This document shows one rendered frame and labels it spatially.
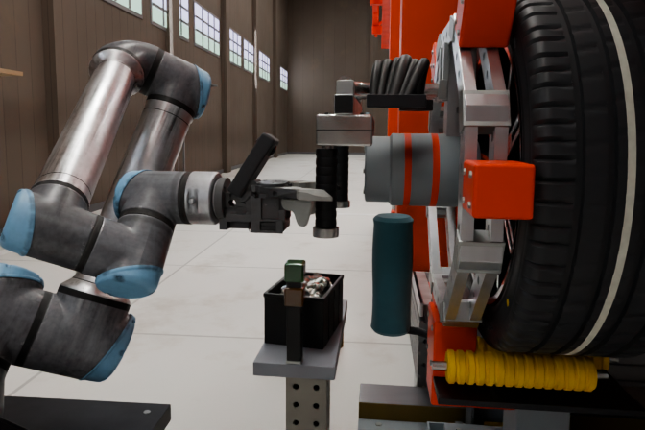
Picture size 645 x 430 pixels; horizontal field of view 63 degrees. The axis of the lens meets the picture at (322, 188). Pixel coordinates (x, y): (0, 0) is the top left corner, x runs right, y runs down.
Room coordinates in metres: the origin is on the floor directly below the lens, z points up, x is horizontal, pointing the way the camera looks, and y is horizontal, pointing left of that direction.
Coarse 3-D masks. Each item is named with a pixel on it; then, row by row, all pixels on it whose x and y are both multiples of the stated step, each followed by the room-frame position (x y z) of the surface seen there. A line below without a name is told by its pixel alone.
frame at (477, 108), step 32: (448, 32) 0.95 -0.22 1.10; (480, 96) 0.76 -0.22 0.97; (480, 128) 0.75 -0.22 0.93; (448, 224) 1.20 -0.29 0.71; (448, 256) 1.17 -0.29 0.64; (480, 256) 0.75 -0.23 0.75; (448, 288) 0.85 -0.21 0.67; (480, 288) 0.80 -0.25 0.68; (448, 320) 0.88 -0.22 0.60; (480, 320) 0.88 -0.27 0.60
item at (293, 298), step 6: (288, 288) 1.03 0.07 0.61; (294, 288) 1.03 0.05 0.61; (300, 288) 1.03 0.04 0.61; (288, 294) 1.03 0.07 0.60; (294, 294) 1.03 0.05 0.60; (300, 294) 1.03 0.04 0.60; (288, 300) 1.03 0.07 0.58; (294, 300) 1.03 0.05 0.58; (300, 300) 1.03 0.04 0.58; (288, 306) 1.03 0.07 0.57; (294, 306) 1.03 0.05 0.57; (300, 306) 1.03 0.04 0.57
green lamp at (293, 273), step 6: (288, 264) 1.03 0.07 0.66; (294, 264) 1.03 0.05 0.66; (300, 264) 1.03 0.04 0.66; (288, 270) 1.03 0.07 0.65; (294, 270) 1.03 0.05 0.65; (300, 270) 1.03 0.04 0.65; (288, 276) 1.03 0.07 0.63; (294, 276) 1.03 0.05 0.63; (300, 276) 1.03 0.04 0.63; (294, 282) 1.03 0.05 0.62; (300, 282) 1.03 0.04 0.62
